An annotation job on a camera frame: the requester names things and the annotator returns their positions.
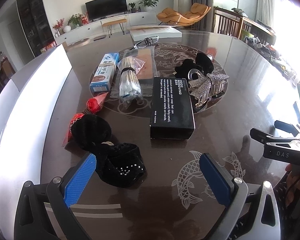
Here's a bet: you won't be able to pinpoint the black soap box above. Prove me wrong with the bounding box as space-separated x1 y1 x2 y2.
149 77 196 140

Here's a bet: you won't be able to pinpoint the red candy package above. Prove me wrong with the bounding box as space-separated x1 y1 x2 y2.
63 91 110 146

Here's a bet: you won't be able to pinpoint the bag of cotton swabs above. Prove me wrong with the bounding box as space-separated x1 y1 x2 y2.
119 49 146 108

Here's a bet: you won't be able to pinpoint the wooden phone case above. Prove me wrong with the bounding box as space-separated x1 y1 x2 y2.
110 46 159 99

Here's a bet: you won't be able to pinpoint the blue white ointment box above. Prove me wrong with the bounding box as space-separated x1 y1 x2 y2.
90 53 119 93

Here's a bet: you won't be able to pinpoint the black frame eyeglasses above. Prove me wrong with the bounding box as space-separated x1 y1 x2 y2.
133 36 159 49

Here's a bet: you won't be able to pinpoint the person's right hand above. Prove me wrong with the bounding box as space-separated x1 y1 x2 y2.
285 164 300 207

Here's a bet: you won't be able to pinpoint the rhinestone bow hair clip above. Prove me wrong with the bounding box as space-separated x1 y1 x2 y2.
188 69 230 109

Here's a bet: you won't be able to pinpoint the black fuzzy scrunchie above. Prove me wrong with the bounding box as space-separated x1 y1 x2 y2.
174 53 214 80

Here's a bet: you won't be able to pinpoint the white storage box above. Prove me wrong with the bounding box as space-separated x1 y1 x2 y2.
0 45 72 239

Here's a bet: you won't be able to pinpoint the wooden slatted chair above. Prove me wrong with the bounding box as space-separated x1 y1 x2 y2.
213 7 243 38

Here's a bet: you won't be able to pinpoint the orange lounge chair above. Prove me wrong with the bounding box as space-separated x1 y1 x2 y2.
157 3 211 27

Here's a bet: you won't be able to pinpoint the white flat box on table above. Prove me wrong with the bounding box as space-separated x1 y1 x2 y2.
130 25 183 41

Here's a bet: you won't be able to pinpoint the green potted plant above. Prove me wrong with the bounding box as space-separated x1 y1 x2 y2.
139 0 159 12

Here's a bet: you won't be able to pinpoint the red flower vase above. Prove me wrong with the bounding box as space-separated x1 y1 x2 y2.
53 18 64 36

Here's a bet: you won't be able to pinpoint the wooden bench stool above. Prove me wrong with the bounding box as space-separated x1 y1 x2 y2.
102 18 127 37

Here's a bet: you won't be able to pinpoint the white TV cabinet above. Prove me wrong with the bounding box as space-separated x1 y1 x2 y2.
55 11 157 45

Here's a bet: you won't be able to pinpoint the dark glass display cabinet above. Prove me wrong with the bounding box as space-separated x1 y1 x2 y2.
17 0 56 57

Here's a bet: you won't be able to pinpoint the black flat television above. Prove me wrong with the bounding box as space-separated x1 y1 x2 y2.
85 0 127 20

